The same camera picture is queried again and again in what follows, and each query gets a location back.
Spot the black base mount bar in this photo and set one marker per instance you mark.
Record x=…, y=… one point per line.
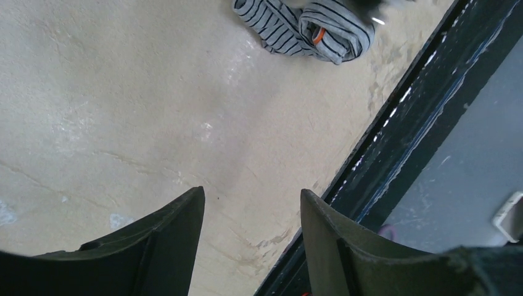
x=445, y=151

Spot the grey striped underwear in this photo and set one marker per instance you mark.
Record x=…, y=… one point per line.
x=325, y=30

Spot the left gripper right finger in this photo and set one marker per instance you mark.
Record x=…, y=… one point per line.
x=345, y=258

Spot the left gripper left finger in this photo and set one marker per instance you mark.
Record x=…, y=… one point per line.
x=151, y=256

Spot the white smartphone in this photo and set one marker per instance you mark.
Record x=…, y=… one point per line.
x=508, y=219

